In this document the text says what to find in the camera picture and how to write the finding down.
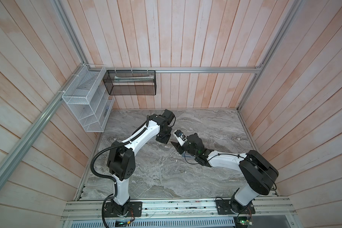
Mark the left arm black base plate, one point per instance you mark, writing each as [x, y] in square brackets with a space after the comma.
[122, 208]

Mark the black mesh basket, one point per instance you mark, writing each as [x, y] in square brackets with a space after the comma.
[130, 82]

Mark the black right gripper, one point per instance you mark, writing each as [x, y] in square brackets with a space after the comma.
[178, 147]

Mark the white ventilation grille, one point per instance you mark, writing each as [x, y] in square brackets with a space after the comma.
[218, 222]

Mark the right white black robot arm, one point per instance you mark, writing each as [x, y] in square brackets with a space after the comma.
[259, 174]

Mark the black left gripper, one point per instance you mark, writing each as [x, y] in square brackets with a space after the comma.
[165, 140]

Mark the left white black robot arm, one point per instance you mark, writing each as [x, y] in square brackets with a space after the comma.
[121, 159]

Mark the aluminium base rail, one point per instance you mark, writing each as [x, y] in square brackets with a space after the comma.
[180, 208]

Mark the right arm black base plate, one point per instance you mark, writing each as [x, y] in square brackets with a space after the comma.
[231, 206]

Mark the white wire mesh shelf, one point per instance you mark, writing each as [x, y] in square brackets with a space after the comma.
[88, 99]

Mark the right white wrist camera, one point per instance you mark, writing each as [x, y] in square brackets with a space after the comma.
[181, 138]

